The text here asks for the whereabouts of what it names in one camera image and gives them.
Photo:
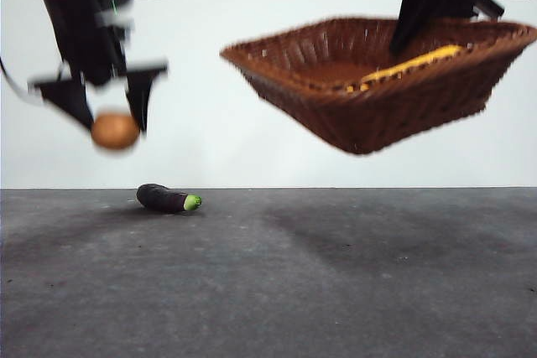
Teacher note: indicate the brown woven wicker basket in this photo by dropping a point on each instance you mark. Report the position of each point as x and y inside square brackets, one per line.
[377, 119]

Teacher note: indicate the yellow corn cob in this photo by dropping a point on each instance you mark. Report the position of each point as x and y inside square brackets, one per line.
[415, 62]

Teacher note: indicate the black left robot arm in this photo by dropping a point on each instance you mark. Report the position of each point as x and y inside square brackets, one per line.
[84, 18]

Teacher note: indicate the brown potato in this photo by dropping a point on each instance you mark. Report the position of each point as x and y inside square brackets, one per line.
[115, 131]

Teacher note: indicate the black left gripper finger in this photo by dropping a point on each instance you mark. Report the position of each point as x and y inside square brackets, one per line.
[140, 89]
[69, 100]

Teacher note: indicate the purple eggplant with green stem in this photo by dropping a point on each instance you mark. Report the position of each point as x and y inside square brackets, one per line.
[161, 198]

